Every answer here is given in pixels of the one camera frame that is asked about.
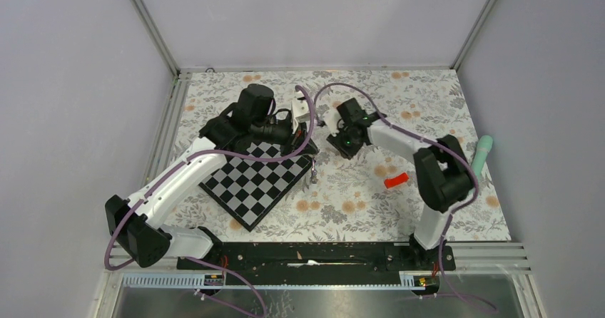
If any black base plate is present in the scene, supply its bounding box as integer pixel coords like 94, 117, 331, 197
204, 242, 456, 286

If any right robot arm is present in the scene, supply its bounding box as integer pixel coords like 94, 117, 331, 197
322, 98, 477, 270

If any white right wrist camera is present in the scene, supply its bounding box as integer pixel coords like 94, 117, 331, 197
323, 109, 342, 136

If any floral patterned mat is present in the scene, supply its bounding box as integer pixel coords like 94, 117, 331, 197
166, 69, 512, 243

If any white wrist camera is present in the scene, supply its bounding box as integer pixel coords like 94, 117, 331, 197
290, 98, 310, 122
323, 109, 342, 136

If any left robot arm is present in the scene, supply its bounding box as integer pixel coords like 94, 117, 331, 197
104, 83, 317, 271

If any red key tag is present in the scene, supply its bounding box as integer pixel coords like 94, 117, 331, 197
383, 173, 410, 189

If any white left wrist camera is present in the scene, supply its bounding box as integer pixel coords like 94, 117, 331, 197
290, 98, 310, 122

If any silver keyring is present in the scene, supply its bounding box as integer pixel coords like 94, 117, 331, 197
310, 155, 318, 184

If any mint green object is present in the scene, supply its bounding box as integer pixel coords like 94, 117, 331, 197
471, 135, 494, 177

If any black white chessboard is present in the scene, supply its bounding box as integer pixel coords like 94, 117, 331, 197
199, 155, 311, 232

